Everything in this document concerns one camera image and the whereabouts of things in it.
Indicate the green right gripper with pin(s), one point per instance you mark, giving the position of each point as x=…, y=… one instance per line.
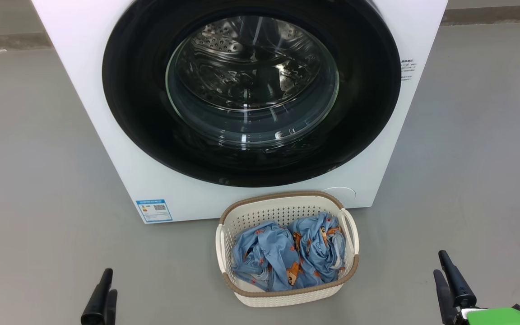
x=499, y=317

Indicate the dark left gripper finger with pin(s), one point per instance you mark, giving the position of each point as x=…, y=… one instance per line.
x=112, y=311
x=97, y=302

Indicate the washing machine door glass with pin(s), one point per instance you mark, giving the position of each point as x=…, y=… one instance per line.
x=138, y=113

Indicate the white front-load washing machine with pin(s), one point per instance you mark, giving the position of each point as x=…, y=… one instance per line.
x=84, y=135

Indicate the stainless steel washing machine drum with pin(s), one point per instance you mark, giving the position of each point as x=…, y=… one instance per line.
x=251, y=76

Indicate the blue energy label sticker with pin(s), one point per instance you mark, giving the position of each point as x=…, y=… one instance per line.
x=154, y=211

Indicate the round filter cover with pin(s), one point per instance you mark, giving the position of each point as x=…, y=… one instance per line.
x=343, y=193

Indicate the cream perforated laundry basket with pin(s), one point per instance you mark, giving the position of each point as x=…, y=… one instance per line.
x=287, y=208

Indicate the printed text label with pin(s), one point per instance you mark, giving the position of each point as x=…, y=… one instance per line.
x=407, y=70

